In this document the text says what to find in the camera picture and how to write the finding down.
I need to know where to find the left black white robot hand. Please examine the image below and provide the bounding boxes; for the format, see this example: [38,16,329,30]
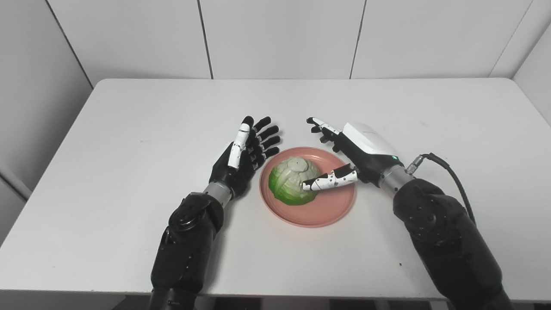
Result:
[209,115,281,199]

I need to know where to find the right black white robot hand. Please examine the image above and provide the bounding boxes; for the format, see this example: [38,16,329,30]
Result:
[302,117,405,191]

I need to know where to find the green white toy cabbage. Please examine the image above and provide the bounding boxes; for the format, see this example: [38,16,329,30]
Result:
[268,157,321,206]

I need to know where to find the pink plate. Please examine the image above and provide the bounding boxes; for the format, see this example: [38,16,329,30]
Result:
[259,146,357,228]

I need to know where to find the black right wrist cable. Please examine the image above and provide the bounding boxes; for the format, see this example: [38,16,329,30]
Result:
[406,152,476,224]

